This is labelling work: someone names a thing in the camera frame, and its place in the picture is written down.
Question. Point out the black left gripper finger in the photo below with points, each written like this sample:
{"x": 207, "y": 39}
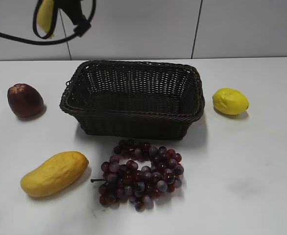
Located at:
{"x": 37, "y": 31}

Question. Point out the dark woven rectangular basket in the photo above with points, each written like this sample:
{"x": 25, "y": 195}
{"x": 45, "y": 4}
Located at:
{"x": 142, "y": 100}

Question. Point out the yellow banana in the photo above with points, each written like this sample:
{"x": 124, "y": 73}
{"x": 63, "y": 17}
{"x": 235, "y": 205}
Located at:
{"x": 44, "y": 17}

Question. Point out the yellow mango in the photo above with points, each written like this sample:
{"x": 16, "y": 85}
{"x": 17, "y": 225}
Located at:
{"x": 55, "y": 174}

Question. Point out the dark red apple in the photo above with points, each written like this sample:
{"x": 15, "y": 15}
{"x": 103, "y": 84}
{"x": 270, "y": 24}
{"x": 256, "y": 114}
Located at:
{"x": 24, "y": 100}

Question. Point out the yellow lemon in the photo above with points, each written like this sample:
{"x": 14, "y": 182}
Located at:
{"x": 230, "y": 101}

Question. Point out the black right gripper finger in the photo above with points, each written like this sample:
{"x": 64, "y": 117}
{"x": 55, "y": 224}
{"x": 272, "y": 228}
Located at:
{"x": 73, "y": 9}

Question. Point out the red purple grape bunch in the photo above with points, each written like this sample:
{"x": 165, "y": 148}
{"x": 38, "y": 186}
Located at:
{"x": 141, "y": 174}

